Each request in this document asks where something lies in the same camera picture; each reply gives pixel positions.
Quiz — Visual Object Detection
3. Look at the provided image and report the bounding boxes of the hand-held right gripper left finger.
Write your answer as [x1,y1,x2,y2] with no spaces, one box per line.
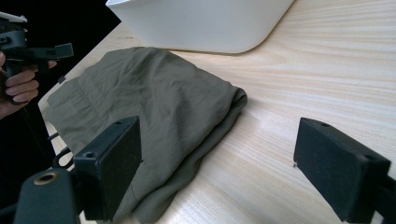
[73,116,143,222]

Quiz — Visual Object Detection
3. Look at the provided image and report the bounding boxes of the black cord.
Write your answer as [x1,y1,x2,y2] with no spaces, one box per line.
[47,132,75,171]

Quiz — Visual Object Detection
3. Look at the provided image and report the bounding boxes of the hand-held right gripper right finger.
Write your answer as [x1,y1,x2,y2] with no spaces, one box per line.
[293,117,392,224]

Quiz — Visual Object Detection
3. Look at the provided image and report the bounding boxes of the white plastic basin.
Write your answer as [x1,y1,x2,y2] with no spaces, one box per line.
[106,0,295,54]

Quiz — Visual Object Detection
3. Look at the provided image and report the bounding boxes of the olive green pants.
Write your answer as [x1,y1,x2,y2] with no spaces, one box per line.
[46,46,248,224]

